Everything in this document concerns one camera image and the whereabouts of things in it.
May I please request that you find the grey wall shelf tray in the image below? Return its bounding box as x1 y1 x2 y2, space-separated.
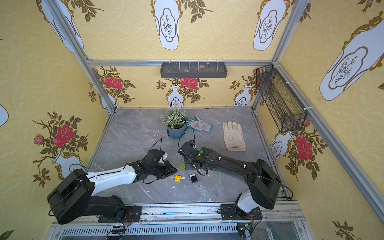
160 61 228 79

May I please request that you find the teal grey work glove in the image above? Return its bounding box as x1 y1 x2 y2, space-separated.
186 116 212 133

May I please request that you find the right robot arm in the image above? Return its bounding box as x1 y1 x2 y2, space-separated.
178 141 282 210

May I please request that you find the green artificial plant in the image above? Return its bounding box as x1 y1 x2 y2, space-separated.
161 108 186 130

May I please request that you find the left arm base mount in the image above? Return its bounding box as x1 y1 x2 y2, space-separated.
98 206 142 224

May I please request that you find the black wire mesh basket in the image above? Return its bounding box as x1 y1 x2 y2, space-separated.
255 65 307 133

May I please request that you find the black lego brick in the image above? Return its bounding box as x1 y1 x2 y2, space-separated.
190 174 198 183

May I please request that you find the aluminium corner post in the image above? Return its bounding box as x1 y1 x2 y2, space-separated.
37 1 117 115

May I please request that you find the grey plant pot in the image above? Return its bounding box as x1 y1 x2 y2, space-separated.
167 125 187 139

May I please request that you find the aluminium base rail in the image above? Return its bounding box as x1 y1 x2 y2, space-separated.
45 201 314 240

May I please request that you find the yellow lego brick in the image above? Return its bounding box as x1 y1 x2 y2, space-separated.
175 176 182 183

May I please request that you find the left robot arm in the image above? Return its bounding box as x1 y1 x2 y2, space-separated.
47 149 178 225

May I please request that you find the beige work glove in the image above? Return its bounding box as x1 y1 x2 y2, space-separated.
223 121 246 152

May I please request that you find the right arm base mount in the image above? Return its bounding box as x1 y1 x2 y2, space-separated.
217 204 263 222

